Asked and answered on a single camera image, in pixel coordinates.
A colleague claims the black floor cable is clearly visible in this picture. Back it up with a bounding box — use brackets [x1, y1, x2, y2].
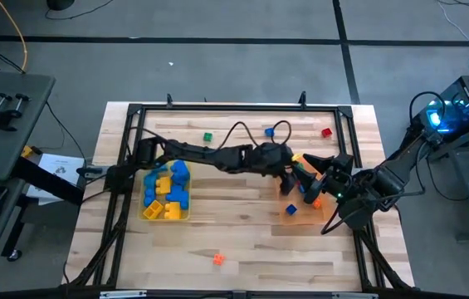
[44, 0, 115, 22]

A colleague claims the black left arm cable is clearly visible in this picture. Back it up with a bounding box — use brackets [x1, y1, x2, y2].
[216, 120, 294, 152]

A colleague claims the white floor cable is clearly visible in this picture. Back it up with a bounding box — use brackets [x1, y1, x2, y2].
[437, 0, 469, 56]

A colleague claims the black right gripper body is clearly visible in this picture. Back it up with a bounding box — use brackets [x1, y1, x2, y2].
[325, 153, 356, 199]

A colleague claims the black desk support bar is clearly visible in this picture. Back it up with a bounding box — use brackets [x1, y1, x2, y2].
[12, 157, 87, 207]

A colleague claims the large yellow block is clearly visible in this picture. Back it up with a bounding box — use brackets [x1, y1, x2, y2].
[142, 199, 165, 221]
[155, 177, 173, 195]
[164, 202, 183, 221]

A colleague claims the black aluminium table frame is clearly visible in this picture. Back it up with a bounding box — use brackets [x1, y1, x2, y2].
[60, 91, 417, 294]

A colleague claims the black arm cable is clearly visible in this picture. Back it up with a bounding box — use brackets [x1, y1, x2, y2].
[320, 189, 426, 237]
[216, 120, 294, 152]

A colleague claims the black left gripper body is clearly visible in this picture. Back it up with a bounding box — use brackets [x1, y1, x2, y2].
[254, 141, 296, 176]

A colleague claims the large blue block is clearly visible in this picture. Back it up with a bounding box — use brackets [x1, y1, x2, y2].
[165, 185, 191, 210]
[170, 159, 191, 187]

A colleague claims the white paper booklet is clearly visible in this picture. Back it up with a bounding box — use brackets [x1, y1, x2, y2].
[26, 153, 87, 206]

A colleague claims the black round base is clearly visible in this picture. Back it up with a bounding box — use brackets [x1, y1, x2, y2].
[46, 0, 76, 12]

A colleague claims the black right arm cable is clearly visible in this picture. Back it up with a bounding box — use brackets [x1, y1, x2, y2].
[320, 189, 426, 237]

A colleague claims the grey desk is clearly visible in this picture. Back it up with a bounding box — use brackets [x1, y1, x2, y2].
[0, 72, 57, 284]

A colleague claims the black desk cable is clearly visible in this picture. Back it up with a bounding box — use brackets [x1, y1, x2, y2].
[44, 100, 90, 168]

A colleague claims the light blue rounded block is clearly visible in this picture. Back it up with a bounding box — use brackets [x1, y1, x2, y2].
[143, 164, 169, 189]

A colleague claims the orange translucent plastic bin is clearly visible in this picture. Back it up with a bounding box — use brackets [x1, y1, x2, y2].
[275, 159, 327, 227]

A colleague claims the blue single-stud block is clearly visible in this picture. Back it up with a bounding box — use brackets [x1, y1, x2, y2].
[143, 189, 158, 208]

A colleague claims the black clamp mount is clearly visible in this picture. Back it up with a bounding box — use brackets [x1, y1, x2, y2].
[0, 92, 32, 133]

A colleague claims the yellow floor cable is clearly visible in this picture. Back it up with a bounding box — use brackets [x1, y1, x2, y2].
[0, 0, 29, 74]

